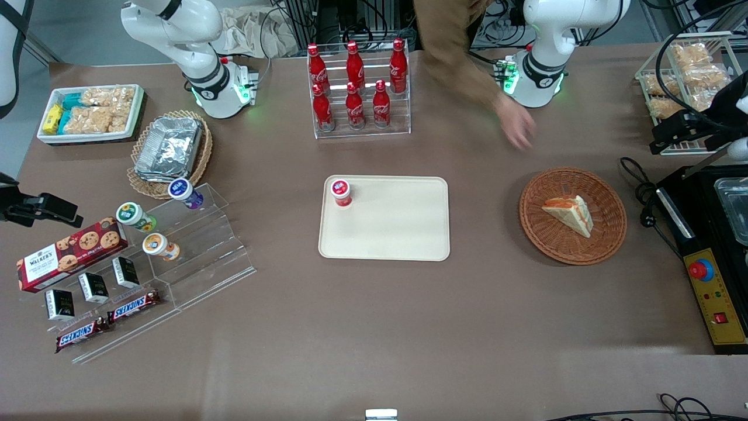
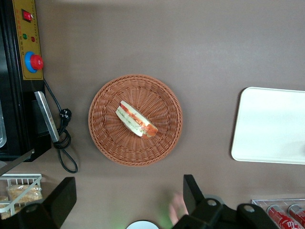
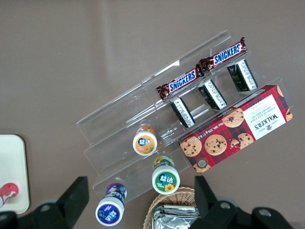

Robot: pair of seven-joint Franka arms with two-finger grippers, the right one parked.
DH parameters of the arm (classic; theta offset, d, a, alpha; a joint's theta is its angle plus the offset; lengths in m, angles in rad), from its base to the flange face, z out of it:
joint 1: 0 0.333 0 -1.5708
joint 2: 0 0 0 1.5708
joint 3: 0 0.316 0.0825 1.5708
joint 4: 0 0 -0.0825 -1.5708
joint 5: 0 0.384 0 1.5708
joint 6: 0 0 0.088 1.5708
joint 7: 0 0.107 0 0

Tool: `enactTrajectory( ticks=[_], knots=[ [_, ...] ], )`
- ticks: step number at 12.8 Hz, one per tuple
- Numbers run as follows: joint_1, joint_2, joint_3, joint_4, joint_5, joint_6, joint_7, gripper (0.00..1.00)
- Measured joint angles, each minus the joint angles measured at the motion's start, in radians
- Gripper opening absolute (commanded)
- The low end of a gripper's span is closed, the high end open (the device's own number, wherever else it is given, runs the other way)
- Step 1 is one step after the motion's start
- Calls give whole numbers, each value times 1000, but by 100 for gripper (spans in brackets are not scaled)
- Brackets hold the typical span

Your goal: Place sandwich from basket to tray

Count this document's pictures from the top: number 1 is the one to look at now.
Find white wire shelf rack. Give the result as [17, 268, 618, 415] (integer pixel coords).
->
[635, 32, 748, 156]

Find white rectangular snack tray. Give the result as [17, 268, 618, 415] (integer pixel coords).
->
[36, 84, 146, 144]

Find black power cable with plug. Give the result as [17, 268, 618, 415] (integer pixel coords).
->
[619, 157, 685, 259]

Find triangle sandwich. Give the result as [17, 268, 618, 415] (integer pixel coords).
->
[541, 195, 594, 239]

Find red-capped yogurt bottle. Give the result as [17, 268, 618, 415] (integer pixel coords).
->
[330, 178, 353, 209]

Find clear bag of puffed snacks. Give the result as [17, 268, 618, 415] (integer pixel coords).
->
[690, 88, 718, 113]
[681, 64, 731, 89]
[643, 73, 670, 98]
[669, 44, 714, 68]
[649, 96, 685, 121]

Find clear acrylic bottle rack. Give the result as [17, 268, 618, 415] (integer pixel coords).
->
[307, 42, 411, 140]

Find light tan wicker basket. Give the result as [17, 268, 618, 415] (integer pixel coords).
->
[127, 110, 213, 201]

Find small black carton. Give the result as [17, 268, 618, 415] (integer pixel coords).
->
[45, 289, 75, 321]
[78, 272, 110, 304]
[112, 256, 141, 289]

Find red Walkers cookie box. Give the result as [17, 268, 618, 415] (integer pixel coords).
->
[16, 217, 129, 293]

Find black floor cables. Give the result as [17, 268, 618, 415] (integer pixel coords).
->
[543, 393, 748, 421]

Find cream plastic tray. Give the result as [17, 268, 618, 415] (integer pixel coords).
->
[318, 175, 451, 261]

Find person's bare hand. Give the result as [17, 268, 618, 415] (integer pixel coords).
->
[496, 95, 536, 151]

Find clear acrylic stepped display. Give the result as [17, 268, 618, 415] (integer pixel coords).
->
[20, 182, 258, 364]

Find clear rice cracker packet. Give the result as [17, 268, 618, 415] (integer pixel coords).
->
[81, 87, 136, 108]
[63, 105, 130, 134]

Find purple-capped yogurt bottle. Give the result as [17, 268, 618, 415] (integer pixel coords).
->
[168, 178, 205, 210]

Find forearm in brown sleeve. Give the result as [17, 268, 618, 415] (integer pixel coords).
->
[412, 0, 510, 109]

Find stack of foil containers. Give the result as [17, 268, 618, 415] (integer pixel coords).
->
[134, 116, 203, 183]

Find red cola bottle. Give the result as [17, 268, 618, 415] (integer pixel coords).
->
[312, 84, 334, 132]
[372, 80, 391, 128]
[346, 41, 365, 88]
[345, 82, 366, 130]
[390, 38, 408, 94]
[307, 44, 329, 94]

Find clear plastic container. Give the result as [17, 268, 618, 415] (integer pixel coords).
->
[713, 178, 748, 246]

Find aluminium frame rack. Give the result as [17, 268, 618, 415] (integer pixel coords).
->
[272, 0, 418, 53]

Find crumpled beige cloth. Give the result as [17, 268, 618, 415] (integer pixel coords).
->
[219, 6, 300, 59]

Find green-capped yogurt bottle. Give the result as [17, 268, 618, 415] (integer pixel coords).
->
[116, 202, 157, 233]

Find brown round wicker basket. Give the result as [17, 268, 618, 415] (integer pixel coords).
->
[519, 168, 628, 266]

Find Snickers chocolate bar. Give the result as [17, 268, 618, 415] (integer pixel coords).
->
[55, 318, 109, 353]
[107, 289, 161, 324]

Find orange-capped yogurt bottle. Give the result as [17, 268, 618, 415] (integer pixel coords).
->
[143, 233, 181, 261]

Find yellow control box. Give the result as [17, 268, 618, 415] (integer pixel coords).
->
[684, 249, 748, 347]

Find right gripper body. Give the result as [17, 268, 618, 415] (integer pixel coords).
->
[0, 172, 24, 227]

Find black tabletop machine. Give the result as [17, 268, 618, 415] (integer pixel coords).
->
[654, 149, 748, 355]

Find red emergency stop button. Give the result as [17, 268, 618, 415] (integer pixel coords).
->
[688, 258, 715, 282]

